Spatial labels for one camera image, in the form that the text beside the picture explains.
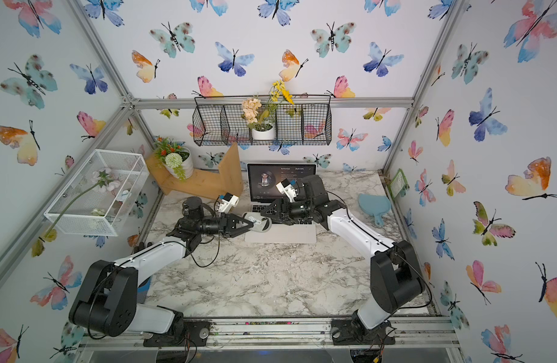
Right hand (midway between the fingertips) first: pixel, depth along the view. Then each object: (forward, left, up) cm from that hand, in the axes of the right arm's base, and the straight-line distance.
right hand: (267, 215), depth 75 cm
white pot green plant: (+27, +41, -1) cm, 49 cm away
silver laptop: (+26, +6, -13) cm, 30 cm away
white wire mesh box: (0, +53, +6) cm, 54 cm away
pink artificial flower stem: (+5, +52, +9) cm, 54 cm away
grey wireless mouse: (-3, +2, -1) cm, 4 cm away
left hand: (-4, +5, -2) cm, 6 cm away
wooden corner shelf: (+28, +34, -18) cm, 48 cm away
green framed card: (+37, -59, -23) cm, 73 cm away
